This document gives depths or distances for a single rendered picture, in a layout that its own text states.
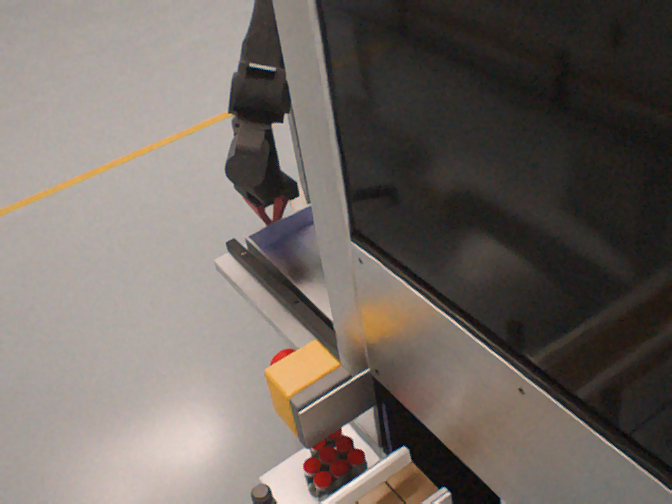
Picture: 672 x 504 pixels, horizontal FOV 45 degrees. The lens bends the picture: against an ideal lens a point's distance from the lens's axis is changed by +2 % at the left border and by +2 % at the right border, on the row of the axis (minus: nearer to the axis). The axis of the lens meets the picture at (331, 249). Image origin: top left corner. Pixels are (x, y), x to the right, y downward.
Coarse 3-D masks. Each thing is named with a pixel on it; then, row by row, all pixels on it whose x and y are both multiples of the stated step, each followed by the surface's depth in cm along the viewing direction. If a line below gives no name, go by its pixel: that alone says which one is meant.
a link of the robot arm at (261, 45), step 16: (256, 0) 107; (256, 16) 107; (272, 16) 107; (256, 32) 108; (272, 32) 108; (256, 48) 108; (272, 48) 108; (240, 64) 109; (272, 64) 109; (240, 80) 109; (256, 80) 110; (272, 80) 110; (240, 96) 110; (256, 96) 110; (272, 96) 110; (272, 112) 113
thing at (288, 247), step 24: (288, 216) 128; (312, 216) 131; (264, 240) 127; (288, 240) 128; (312, 240) 127; (264, 264) 123; (288, 264) 123; (312, 264) 123; (288, 288) 118; (312, 288) 118
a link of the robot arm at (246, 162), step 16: (288, 96) 111; (240, 112) 113; (256, 112) 114; (288, 112) 113; (240, 128) 110; (256, 128) 111; (240, 144) 108; (256, 144) 108; (240, 160) 109; (256, 160) 109; (240, 176) 110; (256, 176) 110
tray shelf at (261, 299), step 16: (224, 256) 127; (224, 272) 125; (240, 272) 124; (240, 288) 121; (256, 288) 120; (256, 304) 118; (272, 304) 117; (272, 320) 115; (288, 320) 114; (288, 336) 112; (304, 336) 111
